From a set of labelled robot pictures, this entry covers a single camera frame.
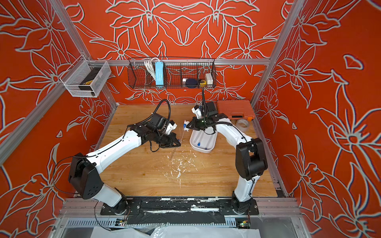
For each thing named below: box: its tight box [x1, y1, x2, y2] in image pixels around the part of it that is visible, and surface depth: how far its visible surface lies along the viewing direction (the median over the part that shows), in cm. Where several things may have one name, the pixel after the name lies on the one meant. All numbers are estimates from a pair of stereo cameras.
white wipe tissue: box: [183, 119, 191, 132], surface depth 87 cm
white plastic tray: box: [189, 126, 218, 154], surface depth 99 cm
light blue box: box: [155, 61, 165, 86], surface depth 92 cm
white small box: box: [205, 72, 214, 85], surface depth 94 cm
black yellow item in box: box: [78, 66, 102, 97], surface depth 83 cm
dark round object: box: [185, 78, 198, 89], surface depth 97 cm
